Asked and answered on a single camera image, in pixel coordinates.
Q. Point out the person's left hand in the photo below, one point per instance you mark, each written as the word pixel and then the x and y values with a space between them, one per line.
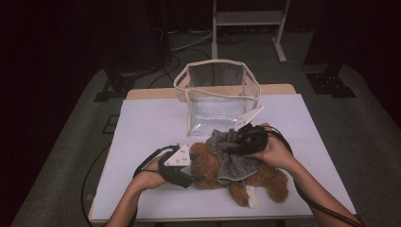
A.
pixel 148 178

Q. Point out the dark floor hatch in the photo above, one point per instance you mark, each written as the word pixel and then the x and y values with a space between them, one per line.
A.
pixel 111 124

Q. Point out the person's right hand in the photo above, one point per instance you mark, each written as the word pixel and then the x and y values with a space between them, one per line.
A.
pixel 277 153

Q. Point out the grey knit doll sweater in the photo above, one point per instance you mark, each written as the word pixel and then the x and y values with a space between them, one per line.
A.
pixel 235 167

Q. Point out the white metal stand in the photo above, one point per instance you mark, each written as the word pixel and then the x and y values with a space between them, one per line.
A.
pixel 249 17

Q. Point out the wooden table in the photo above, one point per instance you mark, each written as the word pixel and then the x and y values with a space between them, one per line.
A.
pixel 148 93

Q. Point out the brown teddy bear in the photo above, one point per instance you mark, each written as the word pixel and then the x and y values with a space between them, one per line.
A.
pixel 205 170

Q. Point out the black stand base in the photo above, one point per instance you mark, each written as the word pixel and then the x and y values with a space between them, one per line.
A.
pixel 331 85
pixel 116 88

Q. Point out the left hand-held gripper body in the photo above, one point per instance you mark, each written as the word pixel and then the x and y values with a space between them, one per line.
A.
pixel 175 171

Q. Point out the black equipment tower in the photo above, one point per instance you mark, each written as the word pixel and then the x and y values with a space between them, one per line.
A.
pixel 160 31

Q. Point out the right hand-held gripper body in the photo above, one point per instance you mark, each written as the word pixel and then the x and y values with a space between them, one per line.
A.
pixel 255 138

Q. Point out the clear plastic bag beige trim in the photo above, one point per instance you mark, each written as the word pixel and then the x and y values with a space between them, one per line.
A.
pixel 217 110

